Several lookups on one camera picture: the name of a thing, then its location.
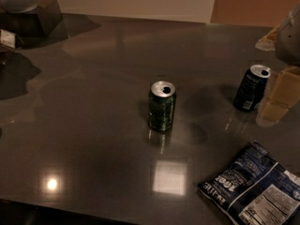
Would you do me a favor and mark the blue chip bag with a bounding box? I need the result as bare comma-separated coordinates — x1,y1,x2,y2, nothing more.
198,142,300,225

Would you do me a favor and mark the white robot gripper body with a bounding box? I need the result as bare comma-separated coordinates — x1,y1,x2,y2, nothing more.
276,3,300,67

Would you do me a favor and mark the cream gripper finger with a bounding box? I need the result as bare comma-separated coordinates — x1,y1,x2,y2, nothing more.
256,66,300,128
255,25,279,52

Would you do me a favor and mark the dark blue soda can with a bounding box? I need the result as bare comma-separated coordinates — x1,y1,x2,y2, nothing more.
233,65,271,112

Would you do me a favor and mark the dark wooden stand block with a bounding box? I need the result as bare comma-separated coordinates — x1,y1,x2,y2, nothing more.
0,0,63,38

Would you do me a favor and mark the small white label card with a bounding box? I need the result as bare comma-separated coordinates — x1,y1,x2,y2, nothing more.
0,29,23,49

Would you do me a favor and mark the green soda can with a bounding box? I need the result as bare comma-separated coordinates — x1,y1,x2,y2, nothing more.
148,81,176,132

